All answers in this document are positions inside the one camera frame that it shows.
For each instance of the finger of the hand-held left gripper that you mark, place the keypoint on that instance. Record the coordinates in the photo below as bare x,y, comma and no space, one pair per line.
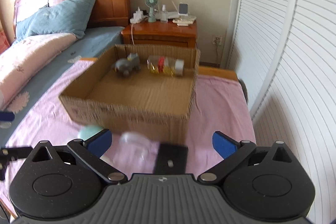
13,153
6,117

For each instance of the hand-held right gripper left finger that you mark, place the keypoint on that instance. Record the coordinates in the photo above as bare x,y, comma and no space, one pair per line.
101,142

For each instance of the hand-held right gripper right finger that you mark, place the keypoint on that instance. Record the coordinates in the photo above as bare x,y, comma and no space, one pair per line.
223,145

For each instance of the mint green oval case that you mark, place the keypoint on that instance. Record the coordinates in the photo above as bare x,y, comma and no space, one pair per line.
88,132

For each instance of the clear plastic jar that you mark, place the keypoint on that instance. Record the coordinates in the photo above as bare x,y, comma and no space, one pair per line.
134,145

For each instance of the black rectangular plate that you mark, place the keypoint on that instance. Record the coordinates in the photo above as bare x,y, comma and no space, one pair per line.
170,154

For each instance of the brown cardboard box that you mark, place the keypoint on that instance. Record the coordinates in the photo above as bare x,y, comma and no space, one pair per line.
131,92

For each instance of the pink towel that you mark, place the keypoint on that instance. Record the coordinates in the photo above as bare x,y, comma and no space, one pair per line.
223,108

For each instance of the pink floral quilt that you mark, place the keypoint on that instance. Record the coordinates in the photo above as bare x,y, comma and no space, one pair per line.
26,56

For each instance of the grey elephant toy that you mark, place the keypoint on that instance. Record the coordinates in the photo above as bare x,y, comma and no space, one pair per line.
126,65

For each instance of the blue bedsheet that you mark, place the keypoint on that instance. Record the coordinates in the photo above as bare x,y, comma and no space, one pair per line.
89,45

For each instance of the clear bottle with coloured clips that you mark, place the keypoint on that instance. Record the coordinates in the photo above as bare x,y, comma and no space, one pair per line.
162,65

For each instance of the white louvered wardrobe door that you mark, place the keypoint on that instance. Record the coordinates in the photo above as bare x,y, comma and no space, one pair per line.
309,82
262,16

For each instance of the blue pillow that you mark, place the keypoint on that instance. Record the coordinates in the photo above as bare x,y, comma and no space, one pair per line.
57,16

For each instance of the wooden nightstand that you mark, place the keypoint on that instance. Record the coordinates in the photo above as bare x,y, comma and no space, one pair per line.
157,29

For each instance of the white power strip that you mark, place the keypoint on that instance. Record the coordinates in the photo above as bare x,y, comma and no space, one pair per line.
137,18

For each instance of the white router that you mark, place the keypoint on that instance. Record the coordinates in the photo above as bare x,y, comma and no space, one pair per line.
174,15

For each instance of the small clear spray bottle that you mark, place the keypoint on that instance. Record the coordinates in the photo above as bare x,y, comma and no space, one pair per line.
164,15

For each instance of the phone on stand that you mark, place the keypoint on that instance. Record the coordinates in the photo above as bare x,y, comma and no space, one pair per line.
183,8

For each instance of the small green desk fan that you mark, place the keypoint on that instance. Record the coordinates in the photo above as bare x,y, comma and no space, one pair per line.
151,2

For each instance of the white wall socket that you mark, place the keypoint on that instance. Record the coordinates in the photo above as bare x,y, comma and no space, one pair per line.
218,39

